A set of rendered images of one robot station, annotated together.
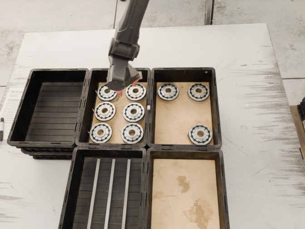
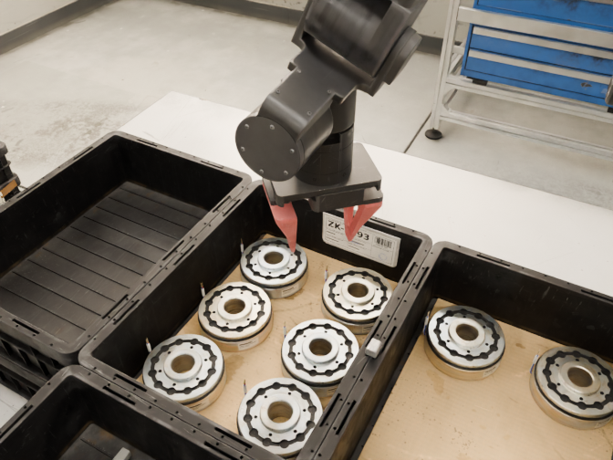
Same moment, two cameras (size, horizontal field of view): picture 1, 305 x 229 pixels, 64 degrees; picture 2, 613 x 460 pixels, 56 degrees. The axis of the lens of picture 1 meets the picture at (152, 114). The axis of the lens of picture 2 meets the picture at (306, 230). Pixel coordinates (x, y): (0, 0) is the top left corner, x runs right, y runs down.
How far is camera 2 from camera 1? 0.39 m
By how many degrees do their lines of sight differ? 24
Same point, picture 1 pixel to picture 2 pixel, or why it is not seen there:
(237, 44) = not seen: outside the picture
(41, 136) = (24, 304)
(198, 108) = (558, 443)
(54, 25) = not seen: hidden behind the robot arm
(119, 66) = (310, 80)
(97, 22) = not seen: hidden behind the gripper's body
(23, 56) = (135, 130)
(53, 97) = (127, 223)
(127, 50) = (367, 24)
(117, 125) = (250, 371)
